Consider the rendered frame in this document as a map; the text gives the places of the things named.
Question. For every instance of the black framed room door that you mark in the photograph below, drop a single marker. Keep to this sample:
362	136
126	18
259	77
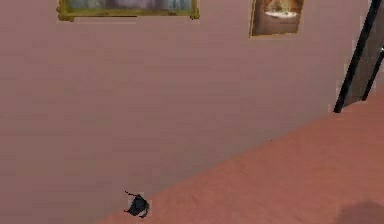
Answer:
365	63

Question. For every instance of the gold framed wide picture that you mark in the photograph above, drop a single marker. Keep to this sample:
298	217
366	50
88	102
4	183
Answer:
128	7

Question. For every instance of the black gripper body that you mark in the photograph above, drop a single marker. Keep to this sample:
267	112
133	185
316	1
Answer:
138	206

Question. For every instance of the brown framed picture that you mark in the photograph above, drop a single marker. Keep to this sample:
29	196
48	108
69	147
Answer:
276	19

